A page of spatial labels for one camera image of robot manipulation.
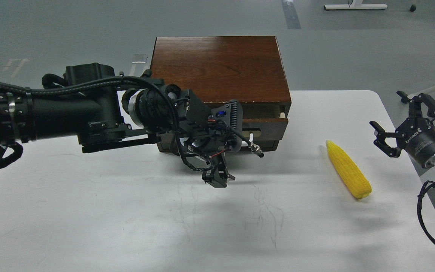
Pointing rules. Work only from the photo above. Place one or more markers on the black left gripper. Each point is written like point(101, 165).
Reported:
point(210, 130)

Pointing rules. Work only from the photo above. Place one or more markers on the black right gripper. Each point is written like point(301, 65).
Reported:
point(427, 145)

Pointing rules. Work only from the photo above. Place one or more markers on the wooden drawer with white handle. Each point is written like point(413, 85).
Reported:
point(271, 119)

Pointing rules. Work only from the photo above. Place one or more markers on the yellow corn cob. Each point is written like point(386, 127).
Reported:
point(349, 173)

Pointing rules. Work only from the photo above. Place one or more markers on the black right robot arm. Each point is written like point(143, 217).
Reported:
point(421, 106)

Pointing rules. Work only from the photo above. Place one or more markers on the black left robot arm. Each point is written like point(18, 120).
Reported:
point(107, 112)

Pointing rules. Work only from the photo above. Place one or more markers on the dark wooden drawer cabinet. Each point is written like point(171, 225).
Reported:
point(221, 68)

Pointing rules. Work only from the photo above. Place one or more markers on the white desk leg base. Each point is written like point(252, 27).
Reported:
point(356, 5)

